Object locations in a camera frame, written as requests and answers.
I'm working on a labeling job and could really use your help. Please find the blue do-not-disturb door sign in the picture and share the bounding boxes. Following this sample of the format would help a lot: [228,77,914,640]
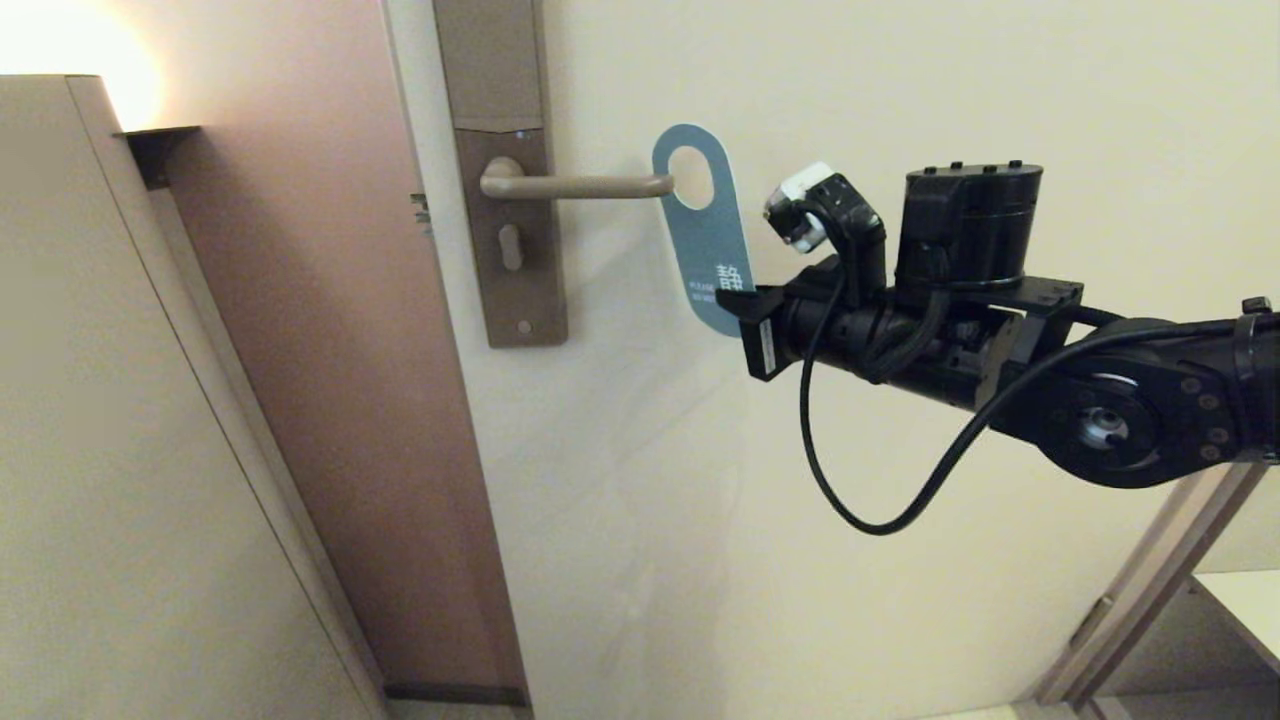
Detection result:
[652,123,756,339]

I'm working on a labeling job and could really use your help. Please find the white door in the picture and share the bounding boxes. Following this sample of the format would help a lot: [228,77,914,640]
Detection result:
[385,0,1280,720]

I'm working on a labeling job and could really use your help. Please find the brown door lock plate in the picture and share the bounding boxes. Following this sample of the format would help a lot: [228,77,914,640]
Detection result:
[433,0,569,349]

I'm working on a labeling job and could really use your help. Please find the dark baseboard strip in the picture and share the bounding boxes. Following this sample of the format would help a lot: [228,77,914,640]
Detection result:
[385,683,528,708]

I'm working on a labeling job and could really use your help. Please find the thick braided black cable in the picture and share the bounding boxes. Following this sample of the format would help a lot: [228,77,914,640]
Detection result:
[865,285,951,386]

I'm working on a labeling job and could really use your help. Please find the thin black right gripper cable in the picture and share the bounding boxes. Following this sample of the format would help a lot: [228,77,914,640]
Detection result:
[797,205,1251,537]

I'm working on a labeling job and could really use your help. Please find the black right camera bracket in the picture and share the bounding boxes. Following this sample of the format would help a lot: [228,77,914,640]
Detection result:
[800,172,889,306]

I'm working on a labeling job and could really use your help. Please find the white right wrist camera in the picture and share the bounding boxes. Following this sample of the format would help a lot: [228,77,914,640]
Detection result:
[765,162,839,253]

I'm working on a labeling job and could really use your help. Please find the beige metal door handle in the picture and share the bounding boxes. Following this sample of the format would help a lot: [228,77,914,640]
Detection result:
[480,158,676,201]

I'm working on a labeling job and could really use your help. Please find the brown frame hinge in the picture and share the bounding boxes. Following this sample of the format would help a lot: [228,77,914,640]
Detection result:
[1068,595,1113,646]

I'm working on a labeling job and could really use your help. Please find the brown closet door frame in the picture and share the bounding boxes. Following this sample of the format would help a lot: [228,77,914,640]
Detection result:
[1035,460,1280,713]

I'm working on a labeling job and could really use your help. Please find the black cable tie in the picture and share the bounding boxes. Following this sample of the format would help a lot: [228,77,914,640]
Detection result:
[1235,297,1280,461]

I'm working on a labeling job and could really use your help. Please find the dark wall lamp bracket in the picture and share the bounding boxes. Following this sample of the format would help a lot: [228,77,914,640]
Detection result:
[115,127,203,191]

